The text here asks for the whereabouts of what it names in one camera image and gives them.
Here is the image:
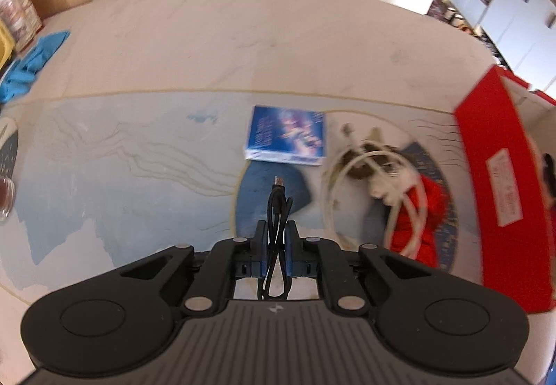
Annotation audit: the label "glass jar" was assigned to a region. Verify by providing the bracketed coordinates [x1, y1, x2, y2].
[0, 176, 15, 222]

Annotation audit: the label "red cloth garment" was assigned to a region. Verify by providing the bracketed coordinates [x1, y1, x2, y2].
[386, 174, 451, 269]

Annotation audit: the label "white usb cable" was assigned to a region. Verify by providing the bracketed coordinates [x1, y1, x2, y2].
[320, 122, 429, 258]

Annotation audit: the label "black usb cable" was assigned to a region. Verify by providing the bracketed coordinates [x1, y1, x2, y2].
[255, 174, 295, 301]

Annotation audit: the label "blue cloth on table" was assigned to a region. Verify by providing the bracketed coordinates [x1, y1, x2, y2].
[0, 30, 71, 105]

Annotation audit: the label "red white cardboard box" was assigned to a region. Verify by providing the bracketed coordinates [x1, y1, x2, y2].
[454, 66, 555, 313]

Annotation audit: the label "small blue card box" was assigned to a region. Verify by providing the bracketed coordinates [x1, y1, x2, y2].
[244, 106, 327, 166]

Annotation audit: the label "white cabinet row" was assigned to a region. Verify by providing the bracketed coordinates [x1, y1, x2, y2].
[450, 0, 555, 95]

